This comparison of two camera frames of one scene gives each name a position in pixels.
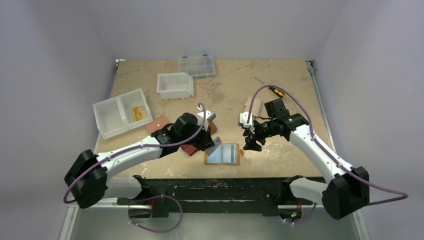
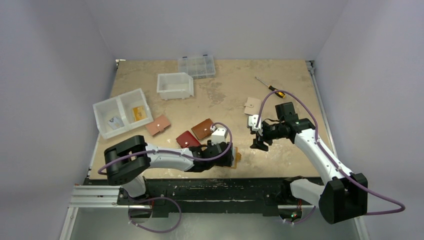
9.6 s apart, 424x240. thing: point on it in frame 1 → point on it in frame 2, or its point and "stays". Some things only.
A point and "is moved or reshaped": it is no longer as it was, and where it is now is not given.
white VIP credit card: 217,142 is moved or reshaped
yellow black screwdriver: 274,90 stays
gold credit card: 139,113 stays
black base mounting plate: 222,195 stays
